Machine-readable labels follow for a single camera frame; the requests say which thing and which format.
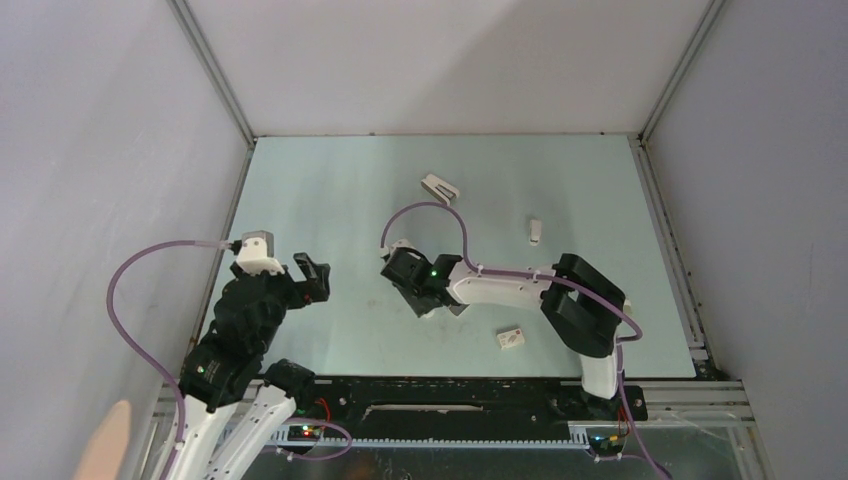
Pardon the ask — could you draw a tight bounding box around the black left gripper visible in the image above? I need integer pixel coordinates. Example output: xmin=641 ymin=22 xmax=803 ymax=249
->
xmin=250 ymin=250 xmax=330 ymax=352

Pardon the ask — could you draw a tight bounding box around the white staple box sleeve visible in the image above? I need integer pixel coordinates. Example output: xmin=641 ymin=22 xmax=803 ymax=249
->
xmin=496 ymin=327 xmax=526 ymax=350

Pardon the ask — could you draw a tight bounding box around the small white mini stapler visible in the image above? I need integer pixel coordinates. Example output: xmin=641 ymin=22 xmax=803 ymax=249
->
xmin=528 ymin=219 xmax=543 ymax=246

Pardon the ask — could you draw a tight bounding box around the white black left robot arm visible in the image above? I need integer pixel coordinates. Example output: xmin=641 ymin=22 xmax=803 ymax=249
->
xmin=154 ymin=252 xmax=331 ymax=479

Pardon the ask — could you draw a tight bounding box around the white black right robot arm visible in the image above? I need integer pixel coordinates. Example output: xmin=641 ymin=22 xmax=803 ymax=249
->
xmin=380 ymin=246 xmax=631 ymax=418

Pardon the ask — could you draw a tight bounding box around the white staple remover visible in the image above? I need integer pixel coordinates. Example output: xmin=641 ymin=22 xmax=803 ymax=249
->
xmin=420 ymin=173 xmax=460 ymax=206

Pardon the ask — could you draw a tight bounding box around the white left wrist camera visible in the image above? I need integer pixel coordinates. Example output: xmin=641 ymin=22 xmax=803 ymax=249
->
xmin=235 ymin=230 xmax=285 ymax=276

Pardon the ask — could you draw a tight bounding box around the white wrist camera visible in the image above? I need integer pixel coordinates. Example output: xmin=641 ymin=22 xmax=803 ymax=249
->
xmin=235 ymin=230 xmax=285 ymax=276
xmin=378 ymin=238 xmax=414 ymax=259

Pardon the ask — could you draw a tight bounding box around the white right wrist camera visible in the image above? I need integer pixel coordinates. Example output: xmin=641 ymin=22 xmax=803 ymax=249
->
xmin=378 ymin=238 xmax=414 ymax=259

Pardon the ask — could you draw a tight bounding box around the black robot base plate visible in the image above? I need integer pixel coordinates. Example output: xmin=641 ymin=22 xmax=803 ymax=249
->
xmin=296 ymin=376 xmax=648 ymax=443

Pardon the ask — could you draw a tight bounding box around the white slotted cable duct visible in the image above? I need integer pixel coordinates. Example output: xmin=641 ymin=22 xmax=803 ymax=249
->
xmin=278 ymin=423 xmax=591 ymax=452

